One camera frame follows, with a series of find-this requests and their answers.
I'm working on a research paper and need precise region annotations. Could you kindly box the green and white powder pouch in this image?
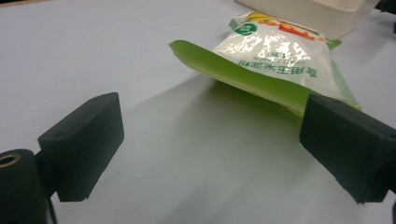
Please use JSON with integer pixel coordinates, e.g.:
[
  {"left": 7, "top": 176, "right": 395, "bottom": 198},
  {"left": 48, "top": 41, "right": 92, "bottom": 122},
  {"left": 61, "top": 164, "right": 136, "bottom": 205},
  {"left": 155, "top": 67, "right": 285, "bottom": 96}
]
[{"left": 168, "top": 11, "right": 362, "bottom": 119}]

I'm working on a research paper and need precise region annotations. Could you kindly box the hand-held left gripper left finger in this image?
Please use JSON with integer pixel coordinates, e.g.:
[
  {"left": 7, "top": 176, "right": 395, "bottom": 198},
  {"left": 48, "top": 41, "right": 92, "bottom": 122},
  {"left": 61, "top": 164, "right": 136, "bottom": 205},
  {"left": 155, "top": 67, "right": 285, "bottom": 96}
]
[{"left": 36, "top": 91, "right": 125, "bottom": 203}]

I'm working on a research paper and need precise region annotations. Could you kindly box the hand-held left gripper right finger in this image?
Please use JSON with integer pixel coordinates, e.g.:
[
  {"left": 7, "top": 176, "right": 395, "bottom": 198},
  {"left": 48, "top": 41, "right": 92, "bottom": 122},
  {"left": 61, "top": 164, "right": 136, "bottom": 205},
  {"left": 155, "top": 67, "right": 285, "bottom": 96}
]
[{"left": 299, "top": 93, "right": 396, "bottom": 205}]

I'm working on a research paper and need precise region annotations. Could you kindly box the white plastic bin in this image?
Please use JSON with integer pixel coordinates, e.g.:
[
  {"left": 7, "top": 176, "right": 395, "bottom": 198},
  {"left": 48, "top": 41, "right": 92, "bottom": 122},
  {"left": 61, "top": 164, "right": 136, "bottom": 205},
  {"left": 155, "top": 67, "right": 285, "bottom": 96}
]
[{"left": 235, "top": 0, "right": 381, "bottom": 40}]

